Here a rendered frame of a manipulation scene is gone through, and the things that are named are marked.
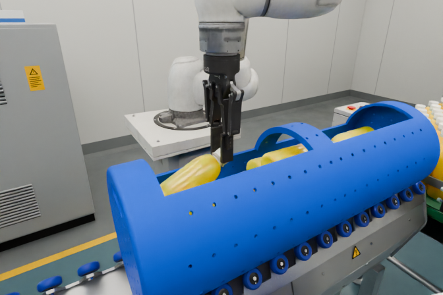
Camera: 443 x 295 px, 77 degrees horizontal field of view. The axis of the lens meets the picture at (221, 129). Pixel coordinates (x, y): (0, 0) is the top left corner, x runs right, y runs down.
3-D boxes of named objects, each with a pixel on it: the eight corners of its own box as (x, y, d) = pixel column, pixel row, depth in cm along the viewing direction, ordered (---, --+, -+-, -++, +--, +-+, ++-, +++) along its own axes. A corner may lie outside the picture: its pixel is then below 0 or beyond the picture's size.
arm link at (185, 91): (167, 101, 131) (165, 54, 123) (206, 101, 134) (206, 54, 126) (167, 112, 116) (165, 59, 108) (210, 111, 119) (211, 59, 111)
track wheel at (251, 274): (238, 270, 60) (242, 272, 58) (254, 262, 62) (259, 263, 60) (244, 292, 59) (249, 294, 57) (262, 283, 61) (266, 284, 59)
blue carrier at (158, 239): (117, 243, 69) (99, 142, 57) (345, 159, 110) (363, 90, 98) (152, 361, 47) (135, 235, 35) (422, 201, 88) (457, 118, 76)
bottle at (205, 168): (162, 220, 63) (225, 170, 68) (163, 225, 56) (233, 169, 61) (144, 195, 63) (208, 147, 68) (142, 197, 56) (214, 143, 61)
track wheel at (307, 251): (290, 244, 67) (295, 244, 65) (303, 237, 69) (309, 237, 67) (296, 263, 66) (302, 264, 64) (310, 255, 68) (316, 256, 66)
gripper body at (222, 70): (195, 52, 58) (197, 95, 61) (215, 56, 51) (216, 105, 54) (226, 50, 61) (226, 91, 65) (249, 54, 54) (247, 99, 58)
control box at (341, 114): (331, 128, 130) (334, 107, 126) (358, 120, 139) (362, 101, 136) (349, 135, 122) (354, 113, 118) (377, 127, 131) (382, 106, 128)
